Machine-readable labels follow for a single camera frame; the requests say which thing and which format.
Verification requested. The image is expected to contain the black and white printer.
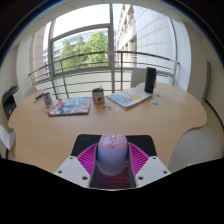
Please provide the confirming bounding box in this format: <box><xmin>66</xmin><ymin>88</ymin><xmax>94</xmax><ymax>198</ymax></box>
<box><xmin>1</xmin><ymin>85</ymin><xmax>23</xmax><ymax>120</ymax></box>

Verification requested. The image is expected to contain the printed drink can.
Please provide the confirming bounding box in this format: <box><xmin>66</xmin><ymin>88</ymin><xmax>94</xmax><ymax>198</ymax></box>
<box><xmin>43</xmin><ymin>91</ymin><xmax>54</xmax><ymax>109</ymax></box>

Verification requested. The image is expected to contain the grey-green door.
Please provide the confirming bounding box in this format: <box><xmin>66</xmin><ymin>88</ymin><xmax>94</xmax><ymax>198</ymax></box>
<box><xmin>203</xmin><ymin>60</ymin><xmax>212</xmax><ymax>101</ymax></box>

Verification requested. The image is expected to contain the white chair with low backrest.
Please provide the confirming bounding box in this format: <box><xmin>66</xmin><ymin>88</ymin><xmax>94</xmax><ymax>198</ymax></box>
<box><xmin>23</xmin><ymin>86</ymin><xmax>38</xmax><ymax>99</ymax></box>

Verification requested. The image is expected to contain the pink and lilac computer mouse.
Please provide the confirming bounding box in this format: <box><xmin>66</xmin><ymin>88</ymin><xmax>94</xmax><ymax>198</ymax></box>
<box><xmin>95</xmin><ymin>131</ymin><xmax>130</xmax><ymax>177</ymax></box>

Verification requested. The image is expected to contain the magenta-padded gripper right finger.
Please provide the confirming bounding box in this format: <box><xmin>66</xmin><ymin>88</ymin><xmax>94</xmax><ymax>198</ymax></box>
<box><xmin>126</xmin><ymin>142</ymin><xmax>172</xmax><ymax>188</ymax></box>

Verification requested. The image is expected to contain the white mug with red print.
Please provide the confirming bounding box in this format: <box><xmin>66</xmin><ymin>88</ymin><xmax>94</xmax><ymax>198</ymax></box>
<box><xmin>91</xmin><ymin>87</ymin><xmax>106</xmax><ymax>105</ymax></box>

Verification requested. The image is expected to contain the open book with light pages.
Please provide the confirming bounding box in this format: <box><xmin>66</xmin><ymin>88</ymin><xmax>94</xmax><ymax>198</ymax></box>
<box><xmin>105</xmin><ymin>87</ymin><xmax>153</xmax><ymax>110</ymax></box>

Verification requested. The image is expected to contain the colourful closed magazine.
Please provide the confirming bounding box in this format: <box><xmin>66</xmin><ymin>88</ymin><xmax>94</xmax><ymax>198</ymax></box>
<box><xmin>47</xmin><ymin>96</ymin><xmax>93</xmax><ymax>117</ymax></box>

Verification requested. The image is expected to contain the white chair with tall backrest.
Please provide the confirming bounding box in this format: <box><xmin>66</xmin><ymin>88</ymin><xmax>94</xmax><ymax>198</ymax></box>
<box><xmin>129</xmin><ymin>68</ymin><xmax>148</xmax><ymax>89</ymax></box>

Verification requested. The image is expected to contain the dark marker pen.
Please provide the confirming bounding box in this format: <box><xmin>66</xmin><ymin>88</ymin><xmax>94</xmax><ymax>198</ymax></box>
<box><xmin>33</xmin><ymin>92</ymin><xmax>45</xmax><ymax>104</ymax></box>

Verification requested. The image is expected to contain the black mouse pad, red-blue swirl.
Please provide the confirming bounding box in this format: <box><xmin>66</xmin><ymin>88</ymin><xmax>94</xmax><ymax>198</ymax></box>
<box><xmin>70</xmin><ymin>133</ymin><xmax>158</xmax><ymax>189</ymax></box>

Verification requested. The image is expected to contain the grey metal balcony railing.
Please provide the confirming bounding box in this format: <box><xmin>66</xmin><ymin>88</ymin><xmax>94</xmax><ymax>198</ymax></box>
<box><xmin>28</xmin><ymin>50</ymin><xmax>180</xmax><ymax>101</ymax></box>

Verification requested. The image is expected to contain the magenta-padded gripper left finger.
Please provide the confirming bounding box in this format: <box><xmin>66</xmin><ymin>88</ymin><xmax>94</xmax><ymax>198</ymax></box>
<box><xmin>53</xmin><ymin>142</ymin><xmax>101</xmax><ymax>189</ymax></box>

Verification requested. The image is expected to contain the black cylindrical speaker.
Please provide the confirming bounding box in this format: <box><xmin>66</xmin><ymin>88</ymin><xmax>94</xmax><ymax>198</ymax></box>
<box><xmin>143</xmin><ymin>66</ymin><xmax>158</xmax><ymax>94</ymax></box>

